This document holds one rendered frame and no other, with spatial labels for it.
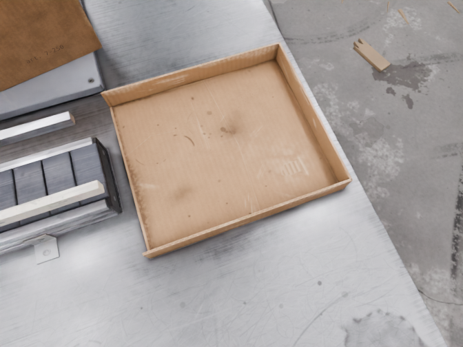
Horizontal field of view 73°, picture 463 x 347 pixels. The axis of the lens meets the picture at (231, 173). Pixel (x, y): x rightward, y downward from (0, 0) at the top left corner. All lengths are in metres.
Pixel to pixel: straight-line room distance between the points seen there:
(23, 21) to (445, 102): 1.70
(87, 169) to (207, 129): 0.19
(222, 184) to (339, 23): 1.57
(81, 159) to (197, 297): 0.25
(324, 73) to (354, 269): 1.32
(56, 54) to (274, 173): 0.39
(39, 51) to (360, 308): 0.60
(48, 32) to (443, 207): 1.49
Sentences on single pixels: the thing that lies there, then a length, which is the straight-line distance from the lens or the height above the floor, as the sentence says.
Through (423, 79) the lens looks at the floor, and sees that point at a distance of 1.88.
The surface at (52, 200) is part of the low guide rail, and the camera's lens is 0.43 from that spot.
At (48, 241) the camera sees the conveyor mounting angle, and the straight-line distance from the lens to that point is 0.52.
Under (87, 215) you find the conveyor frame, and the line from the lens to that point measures 0.46.
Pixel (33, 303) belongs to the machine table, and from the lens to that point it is 0.52.
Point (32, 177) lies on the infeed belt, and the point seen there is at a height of 0.88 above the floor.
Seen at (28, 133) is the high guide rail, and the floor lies 0.96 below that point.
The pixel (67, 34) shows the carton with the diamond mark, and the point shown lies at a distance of 0.58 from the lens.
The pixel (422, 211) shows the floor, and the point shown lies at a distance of 1.55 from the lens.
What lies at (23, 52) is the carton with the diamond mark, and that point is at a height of 0.90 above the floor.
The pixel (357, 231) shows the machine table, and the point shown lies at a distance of 0.49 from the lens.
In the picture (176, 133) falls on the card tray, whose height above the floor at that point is 0.83.
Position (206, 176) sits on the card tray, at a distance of 0.47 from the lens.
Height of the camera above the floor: 1.28
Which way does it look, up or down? 70 degrees down
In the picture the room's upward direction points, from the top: 2 degrees clockwise
